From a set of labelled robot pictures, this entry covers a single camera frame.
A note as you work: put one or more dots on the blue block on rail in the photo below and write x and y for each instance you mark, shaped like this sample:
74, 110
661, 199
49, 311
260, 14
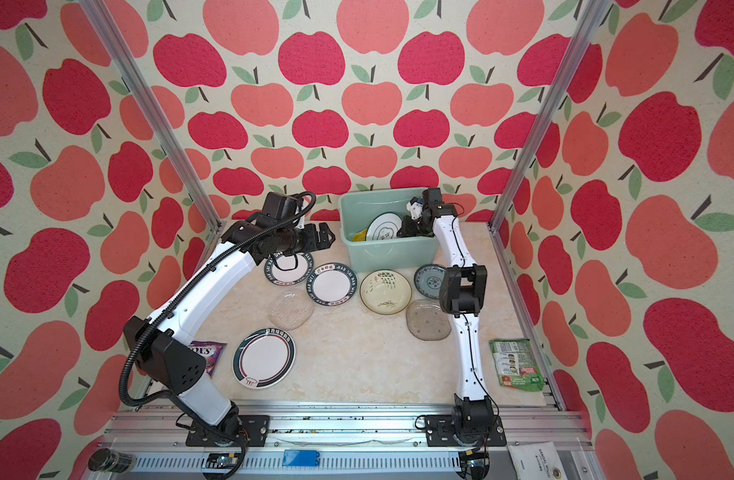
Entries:
301, 458

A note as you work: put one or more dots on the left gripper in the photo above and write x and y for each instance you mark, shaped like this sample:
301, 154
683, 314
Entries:
314, 243

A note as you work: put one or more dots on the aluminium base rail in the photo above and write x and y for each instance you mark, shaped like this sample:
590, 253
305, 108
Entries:
354, 440

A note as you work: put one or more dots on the white teal-ring plate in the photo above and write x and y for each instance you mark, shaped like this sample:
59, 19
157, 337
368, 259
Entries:
384, 227

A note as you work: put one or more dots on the white paper sheet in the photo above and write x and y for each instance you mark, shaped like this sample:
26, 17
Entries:
537, 461

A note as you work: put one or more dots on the grey glass plate right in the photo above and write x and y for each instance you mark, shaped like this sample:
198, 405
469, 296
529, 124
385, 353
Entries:
426, 321

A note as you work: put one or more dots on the green snack bag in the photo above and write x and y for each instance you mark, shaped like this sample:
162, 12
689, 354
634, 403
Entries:
515, 364

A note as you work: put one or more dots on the yellow dotted plate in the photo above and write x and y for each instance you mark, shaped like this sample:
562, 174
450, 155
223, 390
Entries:
360, 236

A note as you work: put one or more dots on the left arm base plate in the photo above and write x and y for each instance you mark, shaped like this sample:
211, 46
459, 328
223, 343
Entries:
253, 429

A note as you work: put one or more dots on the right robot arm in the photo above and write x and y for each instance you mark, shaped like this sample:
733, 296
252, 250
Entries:
461, 297

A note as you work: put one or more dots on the right aluminium frame post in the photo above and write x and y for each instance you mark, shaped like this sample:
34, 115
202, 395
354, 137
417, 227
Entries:
584, 33

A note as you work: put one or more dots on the aluminium frame post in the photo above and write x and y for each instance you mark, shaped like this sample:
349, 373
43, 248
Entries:
113, 41
584, 33

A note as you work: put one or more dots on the purple candy bag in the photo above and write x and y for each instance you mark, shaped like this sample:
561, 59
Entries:
210, 351

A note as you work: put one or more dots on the clear glass plate left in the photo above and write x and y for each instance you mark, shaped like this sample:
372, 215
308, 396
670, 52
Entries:
290, 310

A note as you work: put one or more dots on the cream floral plate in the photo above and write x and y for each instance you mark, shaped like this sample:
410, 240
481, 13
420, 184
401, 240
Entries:
385, 292

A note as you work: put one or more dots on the large green-red rim plate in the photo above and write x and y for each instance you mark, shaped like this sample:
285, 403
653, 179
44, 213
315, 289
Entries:
264, 358

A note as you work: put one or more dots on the left aluminium frame post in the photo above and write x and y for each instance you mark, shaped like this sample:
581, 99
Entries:
113, 41

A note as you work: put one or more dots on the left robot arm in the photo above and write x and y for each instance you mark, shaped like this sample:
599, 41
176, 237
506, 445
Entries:
161, 364

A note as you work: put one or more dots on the green plastic bin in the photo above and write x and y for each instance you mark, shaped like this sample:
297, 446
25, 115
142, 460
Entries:
358, 209

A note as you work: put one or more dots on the blue patterned small plate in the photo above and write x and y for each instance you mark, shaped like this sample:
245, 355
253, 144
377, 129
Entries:
428, 280

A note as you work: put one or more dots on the black cylinder lens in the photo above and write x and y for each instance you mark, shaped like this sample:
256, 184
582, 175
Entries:
109, 460

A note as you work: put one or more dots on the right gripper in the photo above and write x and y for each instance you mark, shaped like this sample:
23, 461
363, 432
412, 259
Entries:
405, 228

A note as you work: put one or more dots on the small green-rim plate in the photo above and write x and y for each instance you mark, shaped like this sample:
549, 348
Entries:
331, 284
283, 270

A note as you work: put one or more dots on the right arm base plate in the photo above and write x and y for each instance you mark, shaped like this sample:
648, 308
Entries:
447, 431

